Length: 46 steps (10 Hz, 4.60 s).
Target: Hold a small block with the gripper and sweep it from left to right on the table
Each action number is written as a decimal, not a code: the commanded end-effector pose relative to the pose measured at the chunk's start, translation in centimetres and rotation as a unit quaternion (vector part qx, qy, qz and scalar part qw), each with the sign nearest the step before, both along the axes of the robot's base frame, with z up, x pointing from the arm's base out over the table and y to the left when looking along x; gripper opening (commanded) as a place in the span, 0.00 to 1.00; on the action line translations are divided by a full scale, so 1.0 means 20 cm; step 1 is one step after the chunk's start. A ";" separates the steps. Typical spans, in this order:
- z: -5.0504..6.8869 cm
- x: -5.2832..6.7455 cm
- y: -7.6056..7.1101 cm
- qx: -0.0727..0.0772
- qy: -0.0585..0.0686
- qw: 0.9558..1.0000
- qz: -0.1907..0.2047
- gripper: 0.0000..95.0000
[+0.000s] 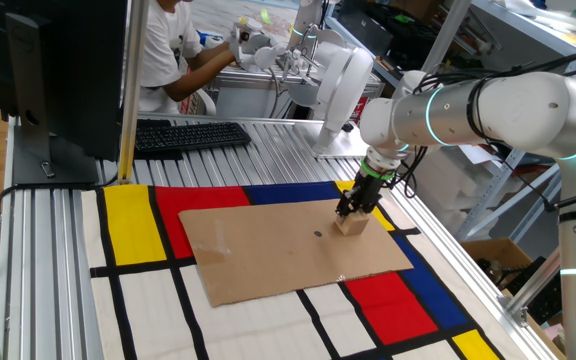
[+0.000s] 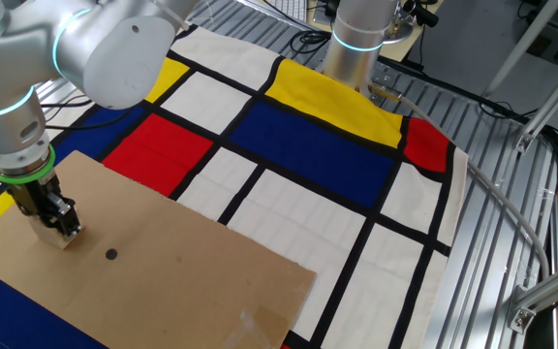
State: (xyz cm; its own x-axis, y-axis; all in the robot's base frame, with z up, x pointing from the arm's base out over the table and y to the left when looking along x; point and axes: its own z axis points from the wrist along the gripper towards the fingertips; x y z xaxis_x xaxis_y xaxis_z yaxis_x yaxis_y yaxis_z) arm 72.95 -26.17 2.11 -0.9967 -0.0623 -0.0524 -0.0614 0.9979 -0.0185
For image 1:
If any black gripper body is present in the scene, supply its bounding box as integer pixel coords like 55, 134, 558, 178
347, 174, 390, 209

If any small wooden block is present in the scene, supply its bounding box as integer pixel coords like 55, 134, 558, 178
334, 212, 371, 237

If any bare forearm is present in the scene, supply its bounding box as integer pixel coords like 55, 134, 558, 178
161, 48, 229, 100

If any colour block patterned cloth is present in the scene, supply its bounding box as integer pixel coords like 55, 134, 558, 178
81, 180, 507, 360

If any bare hand of person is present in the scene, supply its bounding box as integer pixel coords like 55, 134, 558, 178
220, 40, 243, 64

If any white foam packing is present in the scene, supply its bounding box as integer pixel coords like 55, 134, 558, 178
400, 144, 479, 236

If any brown cardboard sheet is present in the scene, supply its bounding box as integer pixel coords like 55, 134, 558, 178
177, 198, 415, 308

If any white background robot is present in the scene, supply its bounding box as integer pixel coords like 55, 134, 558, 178
287, 0, 375, 151

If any blue grey shelf rack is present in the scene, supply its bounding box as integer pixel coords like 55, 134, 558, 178
455, 0, 576, 244

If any white orange paper sheet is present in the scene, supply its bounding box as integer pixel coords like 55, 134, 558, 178
460, 144, 502, 166

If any open cardboard box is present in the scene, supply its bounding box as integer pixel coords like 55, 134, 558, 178
460, 237, 534, 294

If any grey metal workbench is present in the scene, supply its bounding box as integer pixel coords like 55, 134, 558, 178
205, 62, 384, 120

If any black equipment case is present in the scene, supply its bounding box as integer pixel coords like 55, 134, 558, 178
325, 0, 449, 66

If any white teleoperation device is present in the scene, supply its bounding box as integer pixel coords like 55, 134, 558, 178
230, 19, 289, 71

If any black keyboard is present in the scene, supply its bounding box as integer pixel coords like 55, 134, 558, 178
134, 118, 253, 161

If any white chair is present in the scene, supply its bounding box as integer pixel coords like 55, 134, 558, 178
180, 87, 218, 117

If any black crate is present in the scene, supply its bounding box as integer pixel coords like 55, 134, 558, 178
505, 255, 564, 326

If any person in white shirt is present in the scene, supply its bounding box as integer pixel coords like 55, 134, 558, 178
137, 0, 209, 115

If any black computer monitor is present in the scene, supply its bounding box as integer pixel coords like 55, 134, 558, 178
0, 0, 129, 187

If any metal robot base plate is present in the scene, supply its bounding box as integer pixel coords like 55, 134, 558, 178
295, 121, 369, 160

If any aluminium table edge rail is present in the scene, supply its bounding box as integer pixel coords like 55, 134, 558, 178
386, 177, 562, 360

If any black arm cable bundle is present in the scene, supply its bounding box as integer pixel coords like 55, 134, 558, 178
392, 44, 576, 214

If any aluminium frame strut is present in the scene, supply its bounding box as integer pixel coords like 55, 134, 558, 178
498, 249, 560, 327

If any slanted aluminium post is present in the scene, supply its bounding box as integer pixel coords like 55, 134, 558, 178
420, 0, 473, 71

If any black monitor power cable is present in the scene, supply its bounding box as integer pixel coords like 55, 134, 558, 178
0, 172, 120, 306

